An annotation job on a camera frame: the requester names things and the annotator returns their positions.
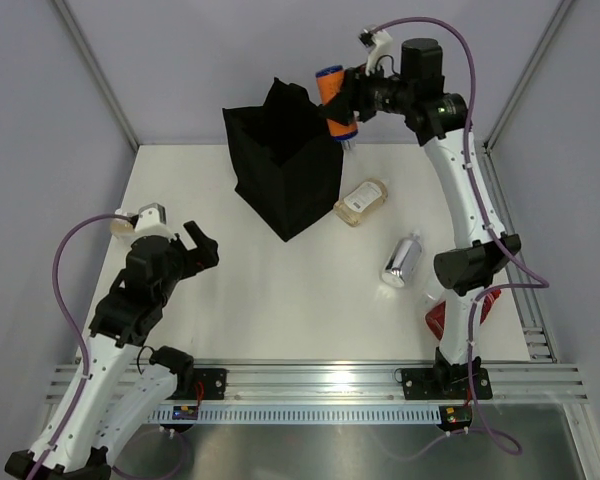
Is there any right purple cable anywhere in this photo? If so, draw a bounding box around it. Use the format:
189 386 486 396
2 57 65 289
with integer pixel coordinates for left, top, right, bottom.
374 17 551 459

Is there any amber soap bottle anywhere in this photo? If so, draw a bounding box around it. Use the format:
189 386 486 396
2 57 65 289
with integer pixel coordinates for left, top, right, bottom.
333 178 388 227
109 209 134 238

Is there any aluminium mounting rail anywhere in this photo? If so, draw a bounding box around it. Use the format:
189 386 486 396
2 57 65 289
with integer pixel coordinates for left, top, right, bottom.
44 362 589 404

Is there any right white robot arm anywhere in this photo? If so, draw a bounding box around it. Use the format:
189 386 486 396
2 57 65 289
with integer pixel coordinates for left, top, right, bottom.
315 34 521 400

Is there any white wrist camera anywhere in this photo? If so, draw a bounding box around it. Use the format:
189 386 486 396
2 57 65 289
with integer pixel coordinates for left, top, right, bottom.
358 27 393 76
132 203 176 240

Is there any purple cable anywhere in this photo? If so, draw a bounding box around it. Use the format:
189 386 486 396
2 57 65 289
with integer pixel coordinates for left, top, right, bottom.
374 17 551 459
27 213 196 480

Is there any white frosted bottle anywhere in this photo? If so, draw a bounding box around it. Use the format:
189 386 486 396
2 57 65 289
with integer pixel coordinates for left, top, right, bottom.
422 286 445 313

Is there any orange blue bottle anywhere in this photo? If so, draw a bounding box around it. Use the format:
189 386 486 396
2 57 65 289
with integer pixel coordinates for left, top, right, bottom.
315 65 358 151

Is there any red dish soap bottle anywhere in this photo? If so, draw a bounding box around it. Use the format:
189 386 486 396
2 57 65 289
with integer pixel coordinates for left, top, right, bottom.
424 289 502 340

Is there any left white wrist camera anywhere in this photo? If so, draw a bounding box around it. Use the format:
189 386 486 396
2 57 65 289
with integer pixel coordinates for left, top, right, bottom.
132 203 176 240

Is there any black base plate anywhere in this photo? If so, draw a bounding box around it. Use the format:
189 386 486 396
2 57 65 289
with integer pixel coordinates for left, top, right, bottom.
174 368 228 401
400 365 493 401

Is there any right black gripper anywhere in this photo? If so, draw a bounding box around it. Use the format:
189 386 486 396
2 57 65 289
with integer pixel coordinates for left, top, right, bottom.
321 58 415 127

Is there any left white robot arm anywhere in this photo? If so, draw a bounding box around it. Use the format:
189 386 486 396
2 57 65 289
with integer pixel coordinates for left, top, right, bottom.
4 213 219 479

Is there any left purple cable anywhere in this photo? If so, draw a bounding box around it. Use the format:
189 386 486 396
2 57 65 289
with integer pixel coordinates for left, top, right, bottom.
27 213 196 480

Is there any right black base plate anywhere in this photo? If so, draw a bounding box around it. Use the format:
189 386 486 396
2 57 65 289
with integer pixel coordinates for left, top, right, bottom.
400 365 493 401

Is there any black canvas bag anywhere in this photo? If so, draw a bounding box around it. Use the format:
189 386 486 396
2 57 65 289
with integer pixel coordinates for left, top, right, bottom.
222 78 343 242

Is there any shiny silver bottle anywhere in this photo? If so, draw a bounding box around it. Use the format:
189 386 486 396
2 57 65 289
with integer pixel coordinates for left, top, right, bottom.
381 230 423 288

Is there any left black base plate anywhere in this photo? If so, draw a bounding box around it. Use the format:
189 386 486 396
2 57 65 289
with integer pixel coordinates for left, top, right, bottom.
174 368 228 401

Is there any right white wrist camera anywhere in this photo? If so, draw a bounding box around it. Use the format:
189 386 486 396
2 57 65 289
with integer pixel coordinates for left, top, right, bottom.
358 27 393 76

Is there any white slotted cable duct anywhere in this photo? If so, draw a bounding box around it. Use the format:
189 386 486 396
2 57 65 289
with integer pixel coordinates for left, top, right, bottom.
147 405 441 425

